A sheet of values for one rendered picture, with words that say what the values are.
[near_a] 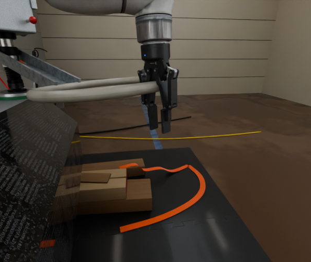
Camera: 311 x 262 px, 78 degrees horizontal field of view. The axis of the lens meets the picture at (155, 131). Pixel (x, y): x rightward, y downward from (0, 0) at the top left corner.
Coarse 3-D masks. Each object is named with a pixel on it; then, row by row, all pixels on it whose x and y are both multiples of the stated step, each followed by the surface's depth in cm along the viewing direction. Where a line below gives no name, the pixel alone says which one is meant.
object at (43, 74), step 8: (0, 56) 88; (8, 56) 85; (24, 56) 97; (32, 56) 94; (8, 64) 86; (16, 64) 83; (24, 64) 81; (32, 64) 96; (40, 64) 92; (48, 64) 89; (24, 72) 81; (32, 72) 78; (40, 72) 90; (48, 72) 91; (56, 72) 88; (64, 72) 85; (32, 80) 80; (40, 80) 77; (48, 80) 74; (56, 80) 86; (64, 80) 87; (72, 80) 84; (80, 80) 83
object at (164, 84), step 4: (156, 68) 49; (156, 72) 49; (156, 76) 50; (156, 80) 50; (164, 80) 52; (160, 84) 50; (164, 84) 51; (160, 88) 51; (164, 88) 51; (160, 92) 51; (164, 92) 51; (164, 96) 51; (164, 100) 51; (164, 104) 51; (164, 108) 52
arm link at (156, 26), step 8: (144, 16) 44; (152, 16) 43; (160, 16) 44; (168, 16) 45; (136, 24) 47; (144, 24) 44; (152, 24) 44; (160, 24) 44; (168, 24) 45; (144, 32) 45; (152, 32) 44; (160, 32) 45; (168, 32) 46; (144, 40) 46; (152, 40) 45; (160, 40) 46; (168, 40) 47
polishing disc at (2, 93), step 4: (28, 88) 109; (32, 88) 109; (0, 92) 97; (4, 92) 97; (8, 92) 97; (12, 92) 97; (16, 92) 97; (20, 92) 97; (24, 92) 97; (0, 96) 92; (4, 96) 92; (8, 96) 92; (12, 96) 93; (16, 96) 93
